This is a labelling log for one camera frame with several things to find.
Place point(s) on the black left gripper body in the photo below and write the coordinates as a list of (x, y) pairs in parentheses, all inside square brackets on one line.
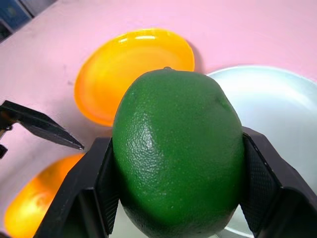
[(3, 121)]

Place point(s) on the pale green plate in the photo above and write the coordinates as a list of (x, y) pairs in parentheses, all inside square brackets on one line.
[(275, 99)]

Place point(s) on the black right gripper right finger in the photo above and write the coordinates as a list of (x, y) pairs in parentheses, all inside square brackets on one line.
[(277, 193)]

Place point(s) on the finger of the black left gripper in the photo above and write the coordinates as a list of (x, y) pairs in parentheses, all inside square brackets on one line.
[(42, 124)]

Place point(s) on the blue box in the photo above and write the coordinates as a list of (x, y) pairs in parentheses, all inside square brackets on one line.
[(12, 11)]

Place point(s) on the orange plate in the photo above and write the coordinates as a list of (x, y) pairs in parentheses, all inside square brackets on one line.
[(114, 74)]

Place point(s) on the orange yellow mango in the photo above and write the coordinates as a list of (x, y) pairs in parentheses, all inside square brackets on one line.
[(22, 210)]

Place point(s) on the green lime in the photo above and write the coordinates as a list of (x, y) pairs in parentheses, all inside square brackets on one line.
[(178, 153)]

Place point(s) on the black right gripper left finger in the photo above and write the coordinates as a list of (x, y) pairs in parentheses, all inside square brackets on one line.
[(79, 193)]

